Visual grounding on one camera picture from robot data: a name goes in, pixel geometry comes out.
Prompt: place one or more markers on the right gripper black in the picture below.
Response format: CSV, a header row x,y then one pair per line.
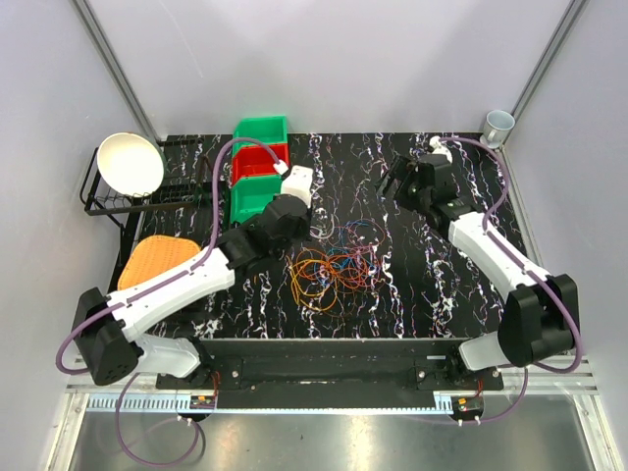
x,y
402,171

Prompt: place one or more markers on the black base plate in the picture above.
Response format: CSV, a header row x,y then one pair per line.
x,y
381,375

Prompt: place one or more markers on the white bowl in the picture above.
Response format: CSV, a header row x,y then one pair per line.
x,y
131,164

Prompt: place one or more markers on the red storage bin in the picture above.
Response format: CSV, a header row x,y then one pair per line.
x,y
252,161

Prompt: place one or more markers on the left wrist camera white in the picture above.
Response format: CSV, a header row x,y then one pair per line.
x,y
296,181

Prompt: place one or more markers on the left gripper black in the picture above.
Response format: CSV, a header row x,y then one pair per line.
x,y
306,221

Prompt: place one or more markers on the black wire dish rack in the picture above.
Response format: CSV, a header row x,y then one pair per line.
x,y
181,206

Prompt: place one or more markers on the orange woven basket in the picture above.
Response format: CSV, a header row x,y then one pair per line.
x,y
154,256

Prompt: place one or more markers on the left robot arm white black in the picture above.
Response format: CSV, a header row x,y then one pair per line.
x,y
112,331

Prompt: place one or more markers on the far green storage bin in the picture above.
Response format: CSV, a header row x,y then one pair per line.
x,y
268,129

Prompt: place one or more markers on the green storage bin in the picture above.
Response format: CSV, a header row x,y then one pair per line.
x,y
250,195
268,129

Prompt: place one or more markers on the near green storage bin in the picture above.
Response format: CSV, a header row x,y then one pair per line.
x,y
250,195

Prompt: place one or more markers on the white mug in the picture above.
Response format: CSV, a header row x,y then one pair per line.
x,y
496,128

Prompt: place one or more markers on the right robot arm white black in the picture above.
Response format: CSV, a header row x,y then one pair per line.
x,y
540,318

